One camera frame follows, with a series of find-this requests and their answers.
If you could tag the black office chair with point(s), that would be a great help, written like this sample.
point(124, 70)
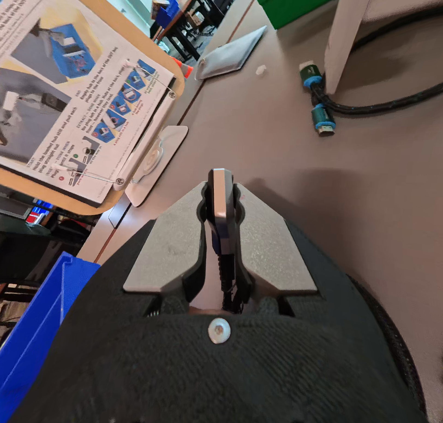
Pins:
point(218, 0)

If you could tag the blue plastic bin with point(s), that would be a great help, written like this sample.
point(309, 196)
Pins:
point(34, 326)

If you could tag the orange traffic cone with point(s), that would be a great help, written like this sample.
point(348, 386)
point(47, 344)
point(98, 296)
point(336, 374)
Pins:
point(187, 70)

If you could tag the wooden document board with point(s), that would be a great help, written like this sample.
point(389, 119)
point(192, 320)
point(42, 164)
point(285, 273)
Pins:
point(145, 38)

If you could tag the small white plug cap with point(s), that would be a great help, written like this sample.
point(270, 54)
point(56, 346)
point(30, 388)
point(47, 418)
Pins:
point(261, 70)

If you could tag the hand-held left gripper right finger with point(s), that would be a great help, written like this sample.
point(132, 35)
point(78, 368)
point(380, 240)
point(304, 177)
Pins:
point(277, 257)

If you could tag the small blue bin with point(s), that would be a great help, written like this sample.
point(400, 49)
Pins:
point(169, 9)

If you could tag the green plastic bin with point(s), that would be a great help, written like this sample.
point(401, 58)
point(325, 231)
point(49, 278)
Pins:
point(297, 0)

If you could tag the silver foil pouch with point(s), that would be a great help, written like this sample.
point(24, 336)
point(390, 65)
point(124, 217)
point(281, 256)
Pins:
point(232, 54)

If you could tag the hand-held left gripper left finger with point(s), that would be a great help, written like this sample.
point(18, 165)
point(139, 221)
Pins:
point(166, 253)

